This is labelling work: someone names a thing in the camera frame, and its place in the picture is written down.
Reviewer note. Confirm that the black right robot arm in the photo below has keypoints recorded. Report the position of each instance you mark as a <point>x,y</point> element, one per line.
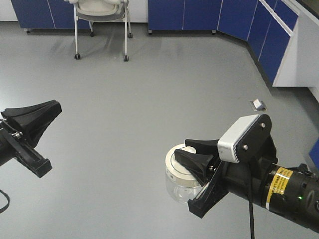
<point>292,193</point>

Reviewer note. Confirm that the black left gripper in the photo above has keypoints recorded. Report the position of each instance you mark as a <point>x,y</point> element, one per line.
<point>21,129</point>

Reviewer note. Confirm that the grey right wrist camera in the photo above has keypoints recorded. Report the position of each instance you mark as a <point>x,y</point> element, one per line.
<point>244,140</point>

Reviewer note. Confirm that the glass jar with white lid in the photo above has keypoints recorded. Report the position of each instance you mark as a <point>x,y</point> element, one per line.
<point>180,183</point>

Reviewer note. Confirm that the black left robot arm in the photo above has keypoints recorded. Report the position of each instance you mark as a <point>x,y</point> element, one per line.
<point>20,132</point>

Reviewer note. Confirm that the floor socket box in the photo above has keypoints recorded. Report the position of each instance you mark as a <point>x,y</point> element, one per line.
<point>258,105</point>

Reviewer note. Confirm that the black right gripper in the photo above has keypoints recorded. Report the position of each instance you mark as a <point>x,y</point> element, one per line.
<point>219,178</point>

